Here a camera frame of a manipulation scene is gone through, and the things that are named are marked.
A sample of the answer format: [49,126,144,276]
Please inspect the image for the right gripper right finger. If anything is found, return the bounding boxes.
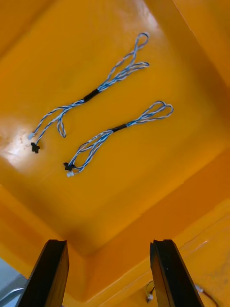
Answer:
[149,239,206,307]

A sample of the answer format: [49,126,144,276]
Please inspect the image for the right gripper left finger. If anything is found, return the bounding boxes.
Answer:
[16,239,69,307]

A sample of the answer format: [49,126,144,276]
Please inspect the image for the blue-white twisted wire harness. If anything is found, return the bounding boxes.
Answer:
[63,100,174,178]
[27,32,150,154]

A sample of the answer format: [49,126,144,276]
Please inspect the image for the red black green-yellow harness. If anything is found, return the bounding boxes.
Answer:
[145,280,220,307]

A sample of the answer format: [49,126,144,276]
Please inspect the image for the yellow-orange plastic bin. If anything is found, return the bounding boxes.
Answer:
[71,211,230,307]
[0,0,230,303]

